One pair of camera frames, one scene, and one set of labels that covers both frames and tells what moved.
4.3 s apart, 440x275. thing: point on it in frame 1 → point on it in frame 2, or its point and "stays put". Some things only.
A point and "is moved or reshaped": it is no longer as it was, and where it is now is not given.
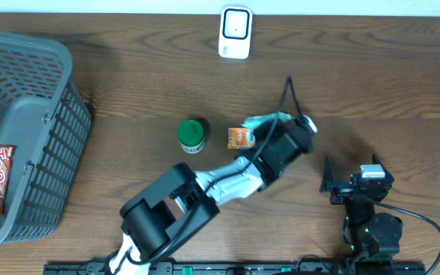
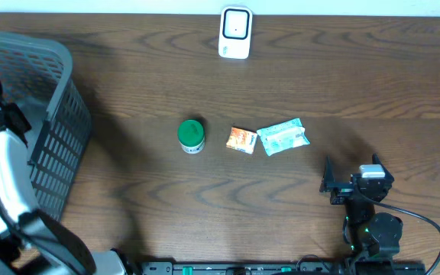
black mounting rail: (237, 268) stays put
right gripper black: (328, 182) stays put
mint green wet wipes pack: (263, 119) is moved or reshaped
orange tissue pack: (241, 138) stays put
